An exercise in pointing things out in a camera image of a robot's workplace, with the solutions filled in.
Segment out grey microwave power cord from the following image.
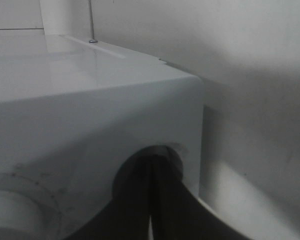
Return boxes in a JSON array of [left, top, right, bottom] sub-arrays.
[[88, 0, 98, 44]]

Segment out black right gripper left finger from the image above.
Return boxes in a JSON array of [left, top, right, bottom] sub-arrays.
[[66, 147, 153, 240]]

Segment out white microwave oven body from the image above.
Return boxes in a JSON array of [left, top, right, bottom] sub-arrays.
[[0, 35, 204, 240]]

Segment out white timer knob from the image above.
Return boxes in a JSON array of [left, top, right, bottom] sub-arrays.
[[0, 172, 63, 240]]

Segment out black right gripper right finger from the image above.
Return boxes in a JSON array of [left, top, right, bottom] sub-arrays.
[[150, 155, 246, 240]]

